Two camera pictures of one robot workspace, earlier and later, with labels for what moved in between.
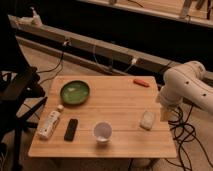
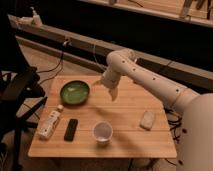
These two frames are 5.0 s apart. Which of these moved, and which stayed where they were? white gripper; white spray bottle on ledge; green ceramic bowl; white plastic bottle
Moved: white gripper
Stayed: green ceramic bowl; white plastic bottle; white spray bottle on ledge
